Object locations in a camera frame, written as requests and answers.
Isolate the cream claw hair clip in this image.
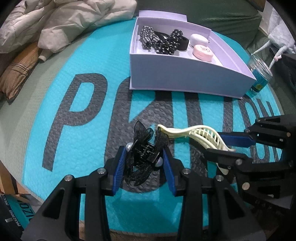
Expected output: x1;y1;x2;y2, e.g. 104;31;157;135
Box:
157;123;236;175

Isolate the black lace bow clip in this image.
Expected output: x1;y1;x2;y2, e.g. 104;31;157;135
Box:
125;121;169;186

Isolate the pink round tin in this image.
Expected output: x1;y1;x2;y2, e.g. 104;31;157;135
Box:
193;45;214;62

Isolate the white round compact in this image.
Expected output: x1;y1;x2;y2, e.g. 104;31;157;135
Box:
189;34;210;47

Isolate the black elastic hair band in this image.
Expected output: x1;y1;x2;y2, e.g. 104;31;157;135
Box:
177;37;189;51

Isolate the black polka dot scrunchie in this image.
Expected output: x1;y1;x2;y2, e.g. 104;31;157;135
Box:
156;29;183;55

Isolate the black claw hair clip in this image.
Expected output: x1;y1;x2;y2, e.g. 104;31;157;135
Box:
154;31;170;43

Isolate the black white checkered scrunchie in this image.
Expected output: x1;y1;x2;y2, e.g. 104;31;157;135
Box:
139;26;163;50

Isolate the teal poizon box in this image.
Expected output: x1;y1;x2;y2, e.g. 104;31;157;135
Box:
1;194;35;237

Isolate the clear glass jar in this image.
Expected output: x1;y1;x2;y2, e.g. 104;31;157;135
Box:
247;54;273;97

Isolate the white plush toy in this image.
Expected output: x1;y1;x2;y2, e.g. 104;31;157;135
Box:
252;8;295;69

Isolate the dark green cushion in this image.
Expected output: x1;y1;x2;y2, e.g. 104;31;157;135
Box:
134;0;263;48

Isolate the white open gift box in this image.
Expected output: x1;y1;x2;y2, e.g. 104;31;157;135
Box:
129;10;256;98

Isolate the brown plaid pillow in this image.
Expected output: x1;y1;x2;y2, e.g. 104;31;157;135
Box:
1;42;41;104

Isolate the beige puffer jacket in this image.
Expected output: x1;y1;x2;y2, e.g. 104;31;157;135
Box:
1;0;137;62

